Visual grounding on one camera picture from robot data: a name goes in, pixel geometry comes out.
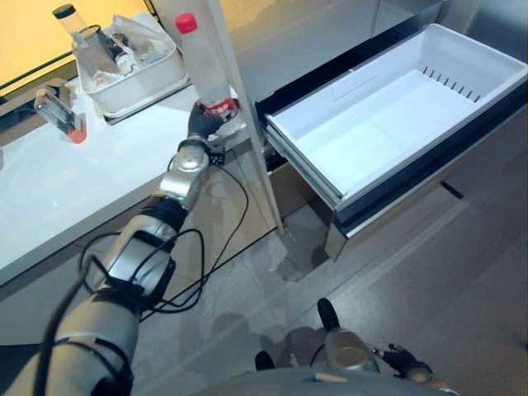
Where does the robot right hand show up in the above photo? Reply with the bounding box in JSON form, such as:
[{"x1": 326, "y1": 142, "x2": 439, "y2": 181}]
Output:
[{"x1": 374, "y1": 342, "x2": 432, "y2": 380}]

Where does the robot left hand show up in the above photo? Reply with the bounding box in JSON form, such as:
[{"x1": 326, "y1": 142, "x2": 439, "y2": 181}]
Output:
[{"x1": 187, "y1": 101, "x2": 243, "y2": 140}]

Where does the clear bottle red cap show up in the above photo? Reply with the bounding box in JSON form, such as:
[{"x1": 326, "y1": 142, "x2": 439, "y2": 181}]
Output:
[{"x1": 173, "y1": 12, "x2": 243, "y2": 123}]

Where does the stainless steel refrigerator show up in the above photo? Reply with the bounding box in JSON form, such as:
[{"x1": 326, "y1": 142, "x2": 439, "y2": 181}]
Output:
[{"x1": 220, "y1": 0, "x2": 528, "y2": 108}]

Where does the white vertical side panel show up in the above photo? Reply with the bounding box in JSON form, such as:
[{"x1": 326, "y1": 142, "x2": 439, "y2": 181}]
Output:
[{"x1": 158, "y1": 0, "x2": 288, "y2": 239}]

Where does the robot right leg silver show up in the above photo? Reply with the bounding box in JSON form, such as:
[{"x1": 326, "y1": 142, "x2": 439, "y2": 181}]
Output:
[{"x1": 324, "y1": 328, "x2": 381, "y2": 374}]

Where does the white plastic storage bin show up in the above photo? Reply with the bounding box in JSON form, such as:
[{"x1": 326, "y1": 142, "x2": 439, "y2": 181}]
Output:
[{"x1": 76, "y1": 15, "x2": 189, "y2": 120}]

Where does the robot right foot dark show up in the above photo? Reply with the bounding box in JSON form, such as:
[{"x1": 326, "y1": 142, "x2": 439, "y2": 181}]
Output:
[{"x1": 316, "y1": 298, "x2": 342, "y2": 332}]

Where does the robot foot dark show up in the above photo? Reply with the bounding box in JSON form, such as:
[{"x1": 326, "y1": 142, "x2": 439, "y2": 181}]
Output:
[
  {"x1": 316, "y1": 298, "x2": 342, "y2": 332},
  {"x1": 254, "y1": 350, "x2": 276, "y2": 371}
]

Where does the robot torso grey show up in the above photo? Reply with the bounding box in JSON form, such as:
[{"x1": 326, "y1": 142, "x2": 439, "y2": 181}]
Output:
[{"x1": 201, "y1": 365, "x2": 413, "y2": 396}]

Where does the clear crumpled plastic bag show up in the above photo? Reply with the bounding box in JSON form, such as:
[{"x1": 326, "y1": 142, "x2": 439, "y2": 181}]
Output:
[{"x1": 107, "y1": 13, "x2": 167, "y2": 63}]

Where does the robot left foot dark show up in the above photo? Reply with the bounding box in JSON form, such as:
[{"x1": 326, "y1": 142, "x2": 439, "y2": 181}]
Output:
[{"x1": 254, "y1": 350, "x2": 276, "y2": 371}]

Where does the clear bottle orange cap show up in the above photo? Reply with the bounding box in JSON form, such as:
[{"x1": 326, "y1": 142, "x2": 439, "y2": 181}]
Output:
[{"x1": 34, "y1": 87, "x2": 89, "y2": 146}]

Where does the clear bottle black cap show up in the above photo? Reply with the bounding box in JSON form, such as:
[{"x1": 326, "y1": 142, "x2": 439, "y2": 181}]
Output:
[{"x1": 52, "y1": 3, "x2": 120, "y2": 79}]

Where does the white freezer drawer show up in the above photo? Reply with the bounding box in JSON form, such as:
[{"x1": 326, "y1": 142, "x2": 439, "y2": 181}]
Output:
[{"x1": 253, "y1": 23, "x2": 528, "y2": 263}]

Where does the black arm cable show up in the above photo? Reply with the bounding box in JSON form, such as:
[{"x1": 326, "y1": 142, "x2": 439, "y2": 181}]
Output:
[{"x1": 32, "y1": 150, "x2": 251, "y2": 396}]

